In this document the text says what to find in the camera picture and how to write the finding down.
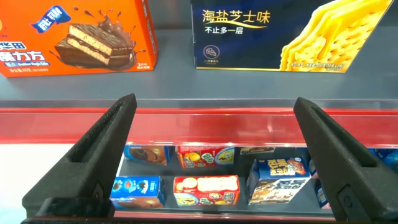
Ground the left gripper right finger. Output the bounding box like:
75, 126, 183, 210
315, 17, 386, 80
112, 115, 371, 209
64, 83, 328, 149
293, 96, 398, 222

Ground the dark blue cracker box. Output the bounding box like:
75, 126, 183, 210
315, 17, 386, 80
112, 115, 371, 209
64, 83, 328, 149
190, 0, 395, 74

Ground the dark snack box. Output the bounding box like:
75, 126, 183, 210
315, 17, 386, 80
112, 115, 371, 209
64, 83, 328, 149
239, 146, 276, 156

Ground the blue snack pack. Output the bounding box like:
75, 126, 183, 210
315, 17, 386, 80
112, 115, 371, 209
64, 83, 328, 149
368, 148, 398, 174

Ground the orange chocolate cake box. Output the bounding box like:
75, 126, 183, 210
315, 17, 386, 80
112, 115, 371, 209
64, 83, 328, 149
0, 0, 159, 78

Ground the blue and white snack box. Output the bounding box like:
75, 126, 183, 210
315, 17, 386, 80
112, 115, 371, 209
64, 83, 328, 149
308, 159, 331, 210
246, 156, 312, 206

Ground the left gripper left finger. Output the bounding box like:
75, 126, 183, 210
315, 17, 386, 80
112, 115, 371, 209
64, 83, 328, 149
22, 93, 137, 218

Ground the red cartoon snack box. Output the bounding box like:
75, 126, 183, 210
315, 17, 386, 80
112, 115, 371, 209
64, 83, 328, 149
173, 175, 241, 207
175, 145, 236, 169

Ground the blue chocolate cookie box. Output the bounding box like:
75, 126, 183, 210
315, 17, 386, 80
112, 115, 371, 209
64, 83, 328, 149
123, 144, 175, 166
109, 175, 167, 210

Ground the grey shop shelf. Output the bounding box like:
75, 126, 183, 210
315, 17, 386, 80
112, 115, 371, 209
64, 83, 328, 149
0, 0, 398, 222

